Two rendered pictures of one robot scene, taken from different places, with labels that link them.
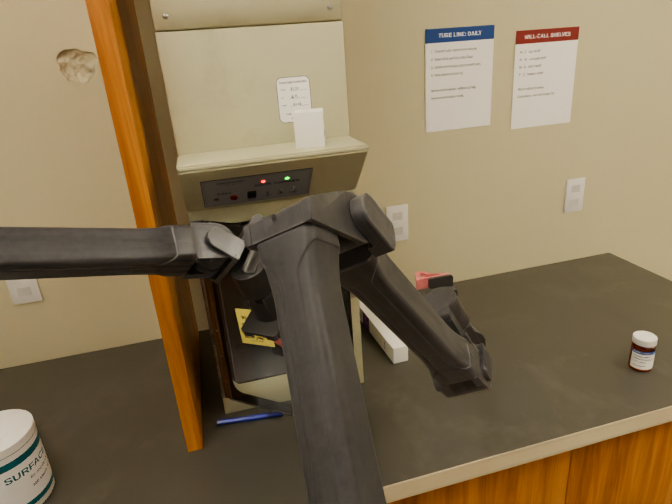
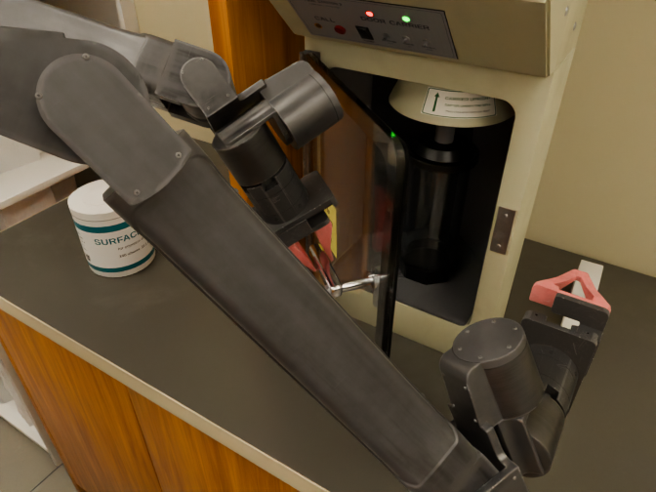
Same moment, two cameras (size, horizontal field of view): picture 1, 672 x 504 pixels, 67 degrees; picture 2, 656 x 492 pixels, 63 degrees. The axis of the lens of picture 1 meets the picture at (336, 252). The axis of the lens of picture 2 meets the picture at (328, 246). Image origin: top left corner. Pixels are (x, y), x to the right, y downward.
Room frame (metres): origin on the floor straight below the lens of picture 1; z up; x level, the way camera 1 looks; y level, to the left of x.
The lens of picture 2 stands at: (0.41, -0.28, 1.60)
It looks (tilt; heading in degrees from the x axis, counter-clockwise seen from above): 36 degrees down; 45
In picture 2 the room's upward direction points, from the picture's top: straight up
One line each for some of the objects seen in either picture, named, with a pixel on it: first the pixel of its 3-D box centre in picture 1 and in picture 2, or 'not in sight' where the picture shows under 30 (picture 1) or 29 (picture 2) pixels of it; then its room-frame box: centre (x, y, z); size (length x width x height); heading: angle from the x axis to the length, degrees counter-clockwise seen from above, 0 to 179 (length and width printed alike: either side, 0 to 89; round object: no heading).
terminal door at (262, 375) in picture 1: (277, 327); (342, 236); (0.83, 0.12, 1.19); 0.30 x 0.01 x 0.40; 64
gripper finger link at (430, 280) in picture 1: (428, 288); (567, 308); (0.85, -0.17, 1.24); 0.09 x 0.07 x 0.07; 14
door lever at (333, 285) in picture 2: not in sight; (339, 267); (0.77, 0.07, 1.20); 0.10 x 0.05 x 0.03; 64
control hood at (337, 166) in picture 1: (274, 178); (397, 14); (0.89, 0.10, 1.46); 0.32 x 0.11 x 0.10; 104
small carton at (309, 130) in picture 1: (309, 128); not in sight; (0.90, 0.03, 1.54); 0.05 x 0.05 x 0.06; 89
